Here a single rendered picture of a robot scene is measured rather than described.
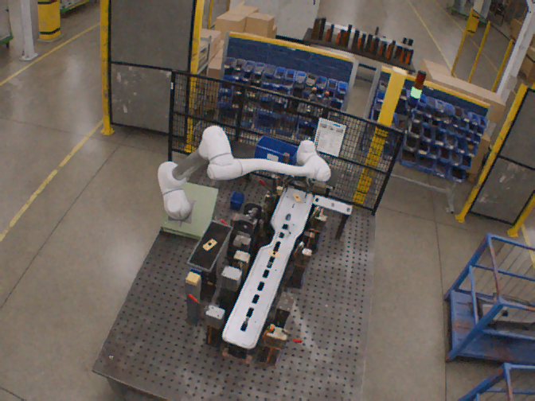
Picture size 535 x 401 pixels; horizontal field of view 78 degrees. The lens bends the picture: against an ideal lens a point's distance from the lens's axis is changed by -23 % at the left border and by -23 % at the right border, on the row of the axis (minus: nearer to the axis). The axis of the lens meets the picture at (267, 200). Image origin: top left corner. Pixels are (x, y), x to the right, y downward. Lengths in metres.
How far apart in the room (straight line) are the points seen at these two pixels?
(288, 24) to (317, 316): 7.26
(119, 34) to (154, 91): 0.87
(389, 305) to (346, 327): 1.21
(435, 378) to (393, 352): 0.49
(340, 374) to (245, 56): 3.43
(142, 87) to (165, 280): 2.72
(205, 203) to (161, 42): 2.17
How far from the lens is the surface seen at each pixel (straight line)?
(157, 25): 4.54
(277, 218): 2.85
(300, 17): 9.06
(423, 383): 3.65
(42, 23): 9.66
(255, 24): 7.00
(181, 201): 2.80
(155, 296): 2.74
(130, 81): 4.98
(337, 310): 2.83
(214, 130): 2.42
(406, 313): 3.95
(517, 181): 5.22
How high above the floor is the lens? 2.95
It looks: 41 degrees down
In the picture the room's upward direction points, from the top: 11 degrees clockwise
